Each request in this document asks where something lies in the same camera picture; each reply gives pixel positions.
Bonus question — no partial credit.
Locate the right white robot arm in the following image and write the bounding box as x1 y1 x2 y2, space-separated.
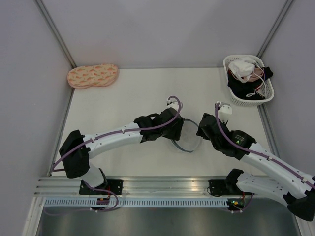
197 113 315 221

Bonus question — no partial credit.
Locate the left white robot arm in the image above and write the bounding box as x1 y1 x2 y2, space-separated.
59 107 185 195

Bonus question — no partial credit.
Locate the white bra in basket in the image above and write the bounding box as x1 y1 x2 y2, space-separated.
228 57 256 83

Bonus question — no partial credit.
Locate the pink patterned bra case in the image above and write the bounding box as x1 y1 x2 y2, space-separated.
67 63 119 89

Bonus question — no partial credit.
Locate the black garment in basket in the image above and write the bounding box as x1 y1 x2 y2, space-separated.
227 67 274 100

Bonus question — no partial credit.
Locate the white plastic basket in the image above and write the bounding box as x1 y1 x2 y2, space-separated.
223 55 275 107

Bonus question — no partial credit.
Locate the pink garment in basket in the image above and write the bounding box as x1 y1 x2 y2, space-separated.
247 67 264 82

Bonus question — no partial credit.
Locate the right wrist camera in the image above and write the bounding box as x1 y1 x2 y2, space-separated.
217 101 232 124

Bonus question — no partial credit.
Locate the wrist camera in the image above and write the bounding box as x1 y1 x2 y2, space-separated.
217 101 232 124
166 99 182 112

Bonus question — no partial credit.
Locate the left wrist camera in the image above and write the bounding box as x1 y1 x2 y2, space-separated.
166 99 182 112

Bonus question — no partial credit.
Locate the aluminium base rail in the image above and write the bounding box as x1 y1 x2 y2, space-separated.
34 176 303 197

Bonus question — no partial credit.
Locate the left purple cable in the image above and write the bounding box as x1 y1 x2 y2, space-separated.
44 95 184 217

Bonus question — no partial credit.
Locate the white slotted cable duct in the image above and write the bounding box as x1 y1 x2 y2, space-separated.
45 197 228 208

